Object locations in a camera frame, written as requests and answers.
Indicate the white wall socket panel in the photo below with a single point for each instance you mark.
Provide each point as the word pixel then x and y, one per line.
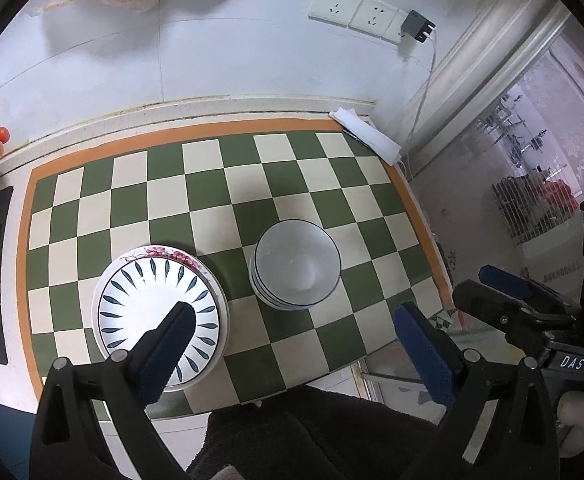
pixel 375 18

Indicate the small white bowl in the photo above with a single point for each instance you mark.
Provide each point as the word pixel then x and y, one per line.
pixel 294 236

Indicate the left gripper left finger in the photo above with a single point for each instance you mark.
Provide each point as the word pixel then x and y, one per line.
pixel 67 440

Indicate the grey power adapter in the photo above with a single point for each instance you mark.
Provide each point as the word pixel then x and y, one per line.
pixel 417 26

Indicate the white window frame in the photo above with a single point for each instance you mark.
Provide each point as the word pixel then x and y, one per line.
pixel 497 48

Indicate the dark clothed operator body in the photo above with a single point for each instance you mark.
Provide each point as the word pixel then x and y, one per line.
pixel 308 433

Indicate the green checkered table mat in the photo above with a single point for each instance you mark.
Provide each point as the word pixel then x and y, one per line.
pixel 212 190

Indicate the blue leaf pattern plate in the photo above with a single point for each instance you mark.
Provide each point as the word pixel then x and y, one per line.
pixel 152 309

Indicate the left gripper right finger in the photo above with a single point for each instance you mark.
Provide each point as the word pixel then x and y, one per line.
pixel 499 422

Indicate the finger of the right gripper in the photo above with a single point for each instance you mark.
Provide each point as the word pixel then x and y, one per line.
pixel 536 295
pixel 520 323

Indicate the white bowl blue rim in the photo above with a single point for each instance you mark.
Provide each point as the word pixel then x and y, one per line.
pixel 295 284

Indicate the folded white cloth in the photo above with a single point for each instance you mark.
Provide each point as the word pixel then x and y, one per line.
pixel 386 148

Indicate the red floral pattern plate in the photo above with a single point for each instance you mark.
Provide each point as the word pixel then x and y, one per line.
pixel 182 264

